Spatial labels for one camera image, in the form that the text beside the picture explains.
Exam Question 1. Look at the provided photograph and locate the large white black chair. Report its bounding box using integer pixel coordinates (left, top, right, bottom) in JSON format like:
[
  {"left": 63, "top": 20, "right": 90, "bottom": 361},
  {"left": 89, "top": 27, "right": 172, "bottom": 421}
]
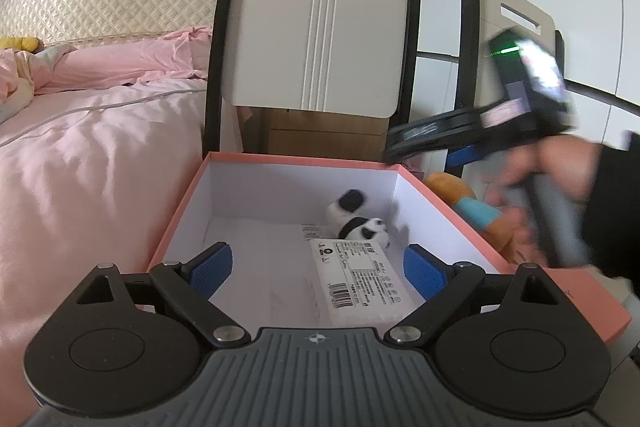
[{"left": 202, "top": 0, "right": 424, "bottom": 158}]

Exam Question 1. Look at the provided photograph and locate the pink box lid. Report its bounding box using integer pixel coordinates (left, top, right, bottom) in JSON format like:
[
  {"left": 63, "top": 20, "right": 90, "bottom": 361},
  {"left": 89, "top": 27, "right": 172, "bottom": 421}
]
[{"left": 542, "top": 266, "right": 634, "bottom": 346}]

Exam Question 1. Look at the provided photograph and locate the cream quilted headboard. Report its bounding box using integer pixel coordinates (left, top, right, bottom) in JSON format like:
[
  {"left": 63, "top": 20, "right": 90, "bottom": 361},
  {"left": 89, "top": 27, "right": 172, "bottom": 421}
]
[{"left": 0, "top": 0, "right": 224, "bottom": 52}]

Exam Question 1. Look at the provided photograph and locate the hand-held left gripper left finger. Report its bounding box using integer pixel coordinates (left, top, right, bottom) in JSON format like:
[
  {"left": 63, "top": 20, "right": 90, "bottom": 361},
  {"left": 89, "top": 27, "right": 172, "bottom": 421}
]
[{"left": 75, "top": 243, "right": 252, "bottom": 351}]

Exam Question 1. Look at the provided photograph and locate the white plastic bag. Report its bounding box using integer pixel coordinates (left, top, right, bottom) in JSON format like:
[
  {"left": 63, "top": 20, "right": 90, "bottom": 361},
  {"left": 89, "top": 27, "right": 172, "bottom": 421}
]
[{"left": 206, "top": 216, "right": 351, "bottom": 324}]

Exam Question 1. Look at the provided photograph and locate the yellow plush toy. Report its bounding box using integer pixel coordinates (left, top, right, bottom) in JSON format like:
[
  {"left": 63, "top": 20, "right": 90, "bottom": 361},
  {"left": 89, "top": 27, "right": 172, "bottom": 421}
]
[{"left": 0, "top": 36, "right": 40, "bottom": 54}]

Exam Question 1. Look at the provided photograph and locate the person's right forearm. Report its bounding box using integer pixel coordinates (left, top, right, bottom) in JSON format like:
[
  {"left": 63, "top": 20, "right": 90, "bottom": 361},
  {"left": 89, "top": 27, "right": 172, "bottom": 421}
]
[{"left": 575, "top": 129, "right": 640, "bottom": 282}]

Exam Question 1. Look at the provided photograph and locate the person's right hand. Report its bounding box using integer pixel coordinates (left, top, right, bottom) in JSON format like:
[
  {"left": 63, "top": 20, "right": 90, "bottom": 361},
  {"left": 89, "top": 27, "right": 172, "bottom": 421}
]
[{"left": 487, "top": 138, "right": 603, "bottom": 269}]

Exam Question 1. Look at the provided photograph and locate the small white black chair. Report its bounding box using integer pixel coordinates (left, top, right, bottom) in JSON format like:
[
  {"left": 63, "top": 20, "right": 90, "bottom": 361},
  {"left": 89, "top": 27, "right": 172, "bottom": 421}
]
[{"left": 452, "top": 0, "right": 567, "bottom": 180}]

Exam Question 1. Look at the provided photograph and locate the pastel crumpled quilt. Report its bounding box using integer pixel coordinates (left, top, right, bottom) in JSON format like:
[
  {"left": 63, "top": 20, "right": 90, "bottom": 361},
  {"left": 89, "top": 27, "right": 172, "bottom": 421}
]
[{"left": 0, "top": 45, "right": 78, "bottom": 124}]

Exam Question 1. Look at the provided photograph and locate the pink cardboard box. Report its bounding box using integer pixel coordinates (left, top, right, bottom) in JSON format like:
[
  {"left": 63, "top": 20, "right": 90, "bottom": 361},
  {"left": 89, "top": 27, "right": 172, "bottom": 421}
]
[{"left": 145, "top": 151, "right": 518, "bottom": 315}]

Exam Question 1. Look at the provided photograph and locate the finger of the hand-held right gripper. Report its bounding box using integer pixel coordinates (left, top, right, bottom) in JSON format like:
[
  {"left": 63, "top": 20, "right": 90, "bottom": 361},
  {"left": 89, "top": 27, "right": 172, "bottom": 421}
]
[
  {"left": 444, "top": 144, "right": 483, "bottom": 168},
  {"left": 384, "top": 107, "right": 482, "bottom": 164}
]

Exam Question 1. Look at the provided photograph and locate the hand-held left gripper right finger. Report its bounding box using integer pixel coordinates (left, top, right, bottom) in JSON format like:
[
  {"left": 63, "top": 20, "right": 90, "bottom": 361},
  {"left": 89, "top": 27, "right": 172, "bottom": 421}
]
[{"left": 384, "top": 244, "right": 572, "bottom": 349}]

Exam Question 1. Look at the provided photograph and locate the orange plush toy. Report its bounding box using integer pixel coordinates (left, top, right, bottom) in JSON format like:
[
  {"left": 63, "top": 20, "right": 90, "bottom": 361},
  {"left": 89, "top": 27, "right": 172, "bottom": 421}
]
[{"left": 425, "top": 172, "right": 526, "bottom": 266}]

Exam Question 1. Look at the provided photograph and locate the white labelled packet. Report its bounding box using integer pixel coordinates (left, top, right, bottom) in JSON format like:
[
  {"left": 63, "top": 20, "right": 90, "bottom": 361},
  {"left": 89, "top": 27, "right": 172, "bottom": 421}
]
[{"left": 308, "top": 237, "right": 427, "bottom": 328}]

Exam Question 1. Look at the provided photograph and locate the wooden cabinet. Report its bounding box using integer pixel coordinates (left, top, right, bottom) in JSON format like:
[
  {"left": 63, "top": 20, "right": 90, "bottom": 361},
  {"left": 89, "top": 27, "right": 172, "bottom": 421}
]
[{"left": 234, "top": 105, "right": 390, "bottom": 158}]

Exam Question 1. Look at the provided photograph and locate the panda plush toy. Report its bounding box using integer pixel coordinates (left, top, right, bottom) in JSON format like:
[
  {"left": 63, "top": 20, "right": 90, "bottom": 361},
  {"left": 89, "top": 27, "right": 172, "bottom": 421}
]
[{"left": 325, "top": 189, "right": 392, "bottom": 251}]

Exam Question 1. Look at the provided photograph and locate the pink pillow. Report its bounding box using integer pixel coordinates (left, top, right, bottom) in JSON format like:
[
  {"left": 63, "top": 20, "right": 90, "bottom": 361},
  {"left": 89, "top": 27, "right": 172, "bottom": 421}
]
[{"left": 34, "top": 25, "right": 215, "bottom": 96}]

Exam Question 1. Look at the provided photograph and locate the pink bed blanket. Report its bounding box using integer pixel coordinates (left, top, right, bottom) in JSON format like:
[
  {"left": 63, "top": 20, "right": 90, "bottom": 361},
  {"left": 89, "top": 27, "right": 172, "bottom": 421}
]
[{"left": 0, "top": 83, "right": 209, "bottom": 360}]

